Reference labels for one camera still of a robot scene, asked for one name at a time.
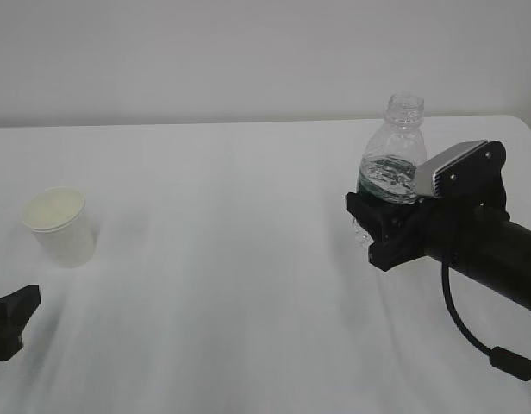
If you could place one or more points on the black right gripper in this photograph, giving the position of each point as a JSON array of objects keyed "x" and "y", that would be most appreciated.
[{"x": 474, "y": 202}]

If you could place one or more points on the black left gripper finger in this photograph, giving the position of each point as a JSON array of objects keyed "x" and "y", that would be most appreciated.
[{"x": 15, "y": 311}]

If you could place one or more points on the clear water bottle green label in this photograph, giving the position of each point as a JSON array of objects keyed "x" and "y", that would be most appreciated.
[{"x": 395, "y": 150}]

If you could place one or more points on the white paper cup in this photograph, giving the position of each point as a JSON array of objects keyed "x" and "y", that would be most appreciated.
[{"x": 56, "y": 218}]

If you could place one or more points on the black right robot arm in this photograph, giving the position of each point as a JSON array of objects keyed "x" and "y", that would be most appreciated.
[{"x": 499, "y": 258}]

